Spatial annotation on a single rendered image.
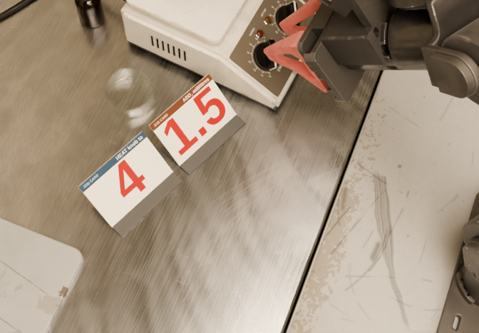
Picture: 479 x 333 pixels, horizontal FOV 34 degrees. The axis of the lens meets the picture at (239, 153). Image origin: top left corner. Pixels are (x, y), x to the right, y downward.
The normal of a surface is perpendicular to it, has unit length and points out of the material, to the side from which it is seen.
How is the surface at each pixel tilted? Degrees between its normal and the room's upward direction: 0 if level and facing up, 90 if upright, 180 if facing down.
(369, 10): 50
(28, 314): 0
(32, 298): 0
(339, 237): 0
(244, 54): 30
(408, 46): 69
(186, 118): 40
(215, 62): 90
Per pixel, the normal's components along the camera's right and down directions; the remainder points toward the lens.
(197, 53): -0.46, 0.81
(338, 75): 0.69, 0.08
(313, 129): 0.03, -0.40
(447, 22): 0.43, 0.28
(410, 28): -0.71, -0.09
